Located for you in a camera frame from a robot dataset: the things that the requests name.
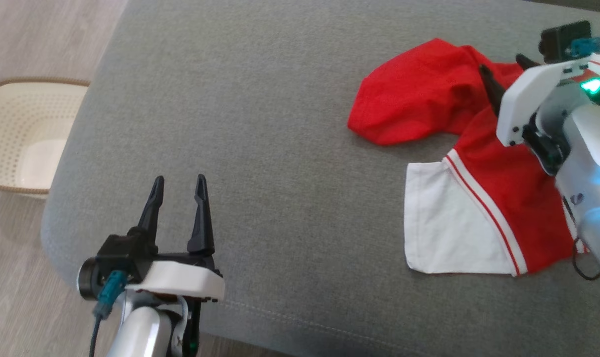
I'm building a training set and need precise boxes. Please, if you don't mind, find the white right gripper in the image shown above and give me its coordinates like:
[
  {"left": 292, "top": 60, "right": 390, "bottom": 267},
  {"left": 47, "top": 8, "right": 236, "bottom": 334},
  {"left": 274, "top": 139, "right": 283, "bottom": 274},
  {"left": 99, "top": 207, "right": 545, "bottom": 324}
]
[{"left": 478, "top": 53, "right": 593, "bottom": 147}]

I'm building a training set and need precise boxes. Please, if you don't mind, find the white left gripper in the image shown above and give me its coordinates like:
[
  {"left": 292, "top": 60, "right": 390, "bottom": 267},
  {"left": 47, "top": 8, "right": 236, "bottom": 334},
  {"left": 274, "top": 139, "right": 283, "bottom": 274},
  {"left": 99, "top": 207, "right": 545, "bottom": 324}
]
[{"left": 130, "top": 173, "right": 225, "bottom": 357}]

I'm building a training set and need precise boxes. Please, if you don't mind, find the red white basketball jersey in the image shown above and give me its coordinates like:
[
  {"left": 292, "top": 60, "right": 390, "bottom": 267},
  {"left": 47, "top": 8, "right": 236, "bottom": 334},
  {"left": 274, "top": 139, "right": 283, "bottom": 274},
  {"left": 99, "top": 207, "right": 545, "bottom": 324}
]
[{"left": 347, "top": 38, "right": 600, "bottom": 277}]

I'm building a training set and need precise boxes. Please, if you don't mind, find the grey fabric sofa ottoman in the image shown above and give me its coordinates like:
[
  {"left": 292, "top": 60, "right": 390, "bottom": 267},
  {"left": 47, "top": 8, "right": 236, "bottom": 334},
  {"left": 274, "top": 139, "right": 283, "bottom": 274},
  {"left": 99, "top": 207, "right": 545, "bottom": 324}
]
[{"left": 41, "top": 0, "right": 600, "bottom": 357}]

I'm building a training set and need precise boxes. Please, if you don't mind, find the white perforated laundry basket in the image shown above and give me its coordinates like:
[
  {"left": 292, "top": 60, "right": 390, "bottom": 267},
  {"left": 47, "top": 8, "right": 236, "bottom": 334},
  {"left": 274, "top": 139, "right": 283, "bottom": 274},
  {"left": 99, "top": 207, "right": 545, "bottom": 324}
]
[{"left": 0, "top": 76, "right": 91, "bottom": 200}]

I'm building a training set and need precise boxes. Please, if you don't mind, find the teal right cable connector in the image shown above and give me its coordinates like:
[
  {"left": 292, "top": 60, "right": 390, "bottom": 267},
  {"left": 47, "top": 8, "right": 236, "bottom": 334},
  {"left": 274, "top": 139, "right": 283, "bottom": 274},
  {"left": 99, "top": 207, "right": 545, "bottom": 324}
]
[{"left": 567, "top": 37, "right": 600, "bottom": 56}]

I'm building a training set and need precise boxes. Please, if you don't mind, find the teal cable connector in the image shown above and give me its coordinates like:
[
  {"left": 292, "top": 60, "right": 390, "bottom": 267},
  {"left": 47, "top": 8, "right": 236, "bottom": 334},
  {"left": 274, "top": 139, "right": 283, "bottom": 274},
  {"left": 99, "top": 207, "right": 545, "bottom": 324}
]
[
  {"left": 567, "top": 37, "right": 600, "bottom": 56},
  {"left": 92, "top": 270, "right": 130, "bottom": 319}
]

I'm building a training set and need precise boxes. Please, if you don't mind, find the teal left cable connector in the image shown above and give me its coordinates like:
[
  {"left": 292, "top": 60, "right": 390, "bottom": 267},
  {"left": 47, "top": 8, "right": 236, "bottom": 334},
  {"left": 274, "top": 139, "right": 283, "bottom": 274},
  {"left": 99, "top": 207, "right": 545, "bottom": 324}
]
[{"left": 92, "top": 270, "right": 130, "bottom": 319}]

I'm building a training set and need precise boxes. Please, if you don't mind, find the black left camera cable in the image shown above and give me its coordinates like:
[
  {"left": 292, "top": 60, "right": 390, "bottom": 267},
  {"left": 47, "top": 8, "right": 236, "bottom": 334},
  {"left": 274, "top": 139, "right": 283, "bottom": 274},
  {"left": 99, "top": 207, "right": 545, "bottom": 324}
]
[{"left": 88, "top": 316, "right": 103, "bottom": 357}]

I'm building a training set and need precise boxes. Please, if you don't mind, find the thin black right gripper cable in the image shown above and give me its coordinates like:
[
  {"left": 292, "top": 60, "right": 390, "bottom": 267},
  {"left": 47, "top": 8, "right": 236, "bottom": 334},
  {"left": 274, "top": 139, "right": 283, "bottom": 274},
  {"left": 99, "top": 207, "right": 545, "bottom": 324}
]
[{"left": 571, "top": 237, "right": 600, "bottom": 281}]

